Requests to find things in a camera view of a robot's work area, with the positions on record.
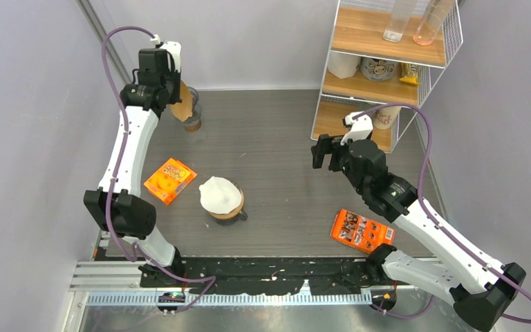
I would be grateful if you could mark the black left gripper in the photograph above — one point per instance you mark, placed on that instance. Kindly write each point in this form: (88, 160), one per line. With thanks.
(177, 75)

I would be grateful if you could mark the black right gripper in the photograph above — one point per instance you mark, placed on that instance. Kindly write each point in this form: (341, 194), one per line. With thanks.
(325, 145)

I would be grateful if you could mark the brown paper coffee filter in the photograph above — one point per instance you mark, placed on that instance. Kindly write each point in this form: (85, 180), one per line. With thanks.
(184, 109)

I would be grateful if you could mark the white paper coffee filter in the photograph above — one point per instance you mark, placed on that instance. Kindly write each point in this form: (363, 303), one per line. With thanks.
(216, 197)

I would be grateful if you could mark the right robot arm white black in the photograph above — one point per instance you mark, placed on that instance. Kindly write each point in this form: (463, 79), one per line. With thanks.
(477, 286)

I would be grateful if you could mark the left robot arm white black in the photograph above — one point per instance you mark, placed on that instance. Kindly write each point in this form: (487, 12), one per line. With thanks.
(116, 204)

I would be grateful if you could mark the cream printed cup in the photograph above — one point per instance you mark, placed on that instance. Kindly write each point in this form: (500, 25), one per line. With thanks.
(384, 116)

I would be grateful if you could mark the orange snack packet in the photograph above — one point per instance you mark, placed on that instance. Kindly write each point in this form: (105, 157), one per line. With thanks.
(359, 232)

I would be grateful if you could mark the orange sponge box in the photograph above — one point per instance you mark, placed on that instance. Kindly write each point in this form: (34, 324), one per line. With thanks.
(169, 180)

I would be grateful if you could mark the yellow snack bag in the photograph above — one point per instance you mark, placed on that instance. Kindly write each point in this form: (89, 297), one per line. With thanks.
(409, 74)

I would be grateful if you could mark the clear glass bottle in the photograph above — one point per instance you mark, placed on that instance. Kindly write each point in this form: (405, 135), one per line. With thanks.
(401, 13)

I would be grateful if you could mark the pink tinted glass bottle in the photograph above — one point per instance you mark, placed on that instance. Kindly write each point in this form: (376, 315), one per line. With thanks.
(432, 20)

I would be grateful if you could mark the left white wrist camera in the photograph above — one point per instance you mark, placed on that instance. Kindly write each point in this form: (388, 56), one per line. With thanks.
(174, 49)

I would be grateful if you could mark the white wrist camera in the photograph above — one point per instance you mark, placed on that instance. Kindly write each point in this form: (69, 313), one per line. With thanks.
(174, 49)
(359, 127)

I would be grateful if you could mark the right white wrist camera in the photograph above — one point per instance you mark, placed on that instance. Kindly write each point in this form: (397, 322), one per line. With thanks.
(359, 127)

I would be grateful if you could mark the white wire wooden shelf rack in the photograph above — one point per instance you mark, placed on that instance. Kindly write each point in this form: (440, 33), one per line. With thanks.
(357, 30)

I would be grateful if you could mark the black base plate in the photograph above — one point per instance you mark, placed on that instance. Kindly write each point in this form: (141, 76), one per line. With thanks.
(268, 275)

